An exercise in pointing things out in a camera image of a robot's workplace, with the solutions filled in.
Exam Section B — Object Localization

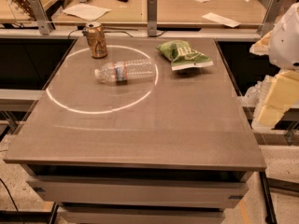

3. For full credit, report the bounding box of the white paper sheet left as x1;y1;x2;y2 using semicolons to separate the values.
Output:
64;4;110;21

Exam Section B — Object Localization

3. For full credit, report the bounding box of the metal bracket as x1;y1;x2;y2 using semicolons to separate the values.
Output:
257;0;284;36
28;0;53;35
147;0;157;37

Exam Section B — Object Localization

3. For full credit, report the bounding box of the black cable on desk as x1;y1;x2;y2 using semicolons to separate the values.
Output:
67;25;165;39

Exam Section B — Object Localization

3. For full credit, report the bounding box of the green chip bag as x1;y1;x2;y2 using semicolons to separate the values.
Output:
156;40;213;71

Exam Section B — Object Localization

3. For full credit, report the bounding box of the clear plastic water bottle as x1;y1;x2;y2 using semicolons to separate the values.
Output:
94;59;156;83

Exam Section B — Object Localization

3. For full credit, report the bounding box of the metal bracket center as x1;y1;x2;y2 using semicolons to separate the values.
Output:
147;0;157;37

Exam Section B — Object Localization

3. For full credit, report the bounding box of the black floor cable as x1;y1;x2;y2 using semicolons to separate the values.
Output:
0;177;21;213

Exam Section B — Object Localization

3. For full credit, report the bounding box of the gold soda can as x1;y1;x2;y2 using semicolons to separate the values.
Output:
83;21;107;59

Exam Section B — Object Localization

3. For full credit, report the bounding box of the metal bracket right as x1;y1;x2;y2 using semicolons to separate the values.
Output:
257;0;284;36

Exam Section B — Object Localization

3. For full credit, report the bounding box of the white paper strip right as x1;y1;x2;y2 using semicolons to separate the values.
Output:
203;12;240;28

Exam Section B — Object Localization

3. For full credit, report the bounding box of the metal bracket left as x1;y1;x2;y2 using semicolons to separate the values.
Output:
28;0;53;35

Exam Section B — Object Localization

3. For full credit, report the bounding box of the white drawer cabinet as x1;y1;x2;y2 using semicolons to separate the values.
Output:
27;175;249;224

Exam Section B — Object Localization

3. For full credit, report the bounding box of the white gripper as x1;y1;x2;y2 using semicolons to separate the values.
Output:
249;3;299;128

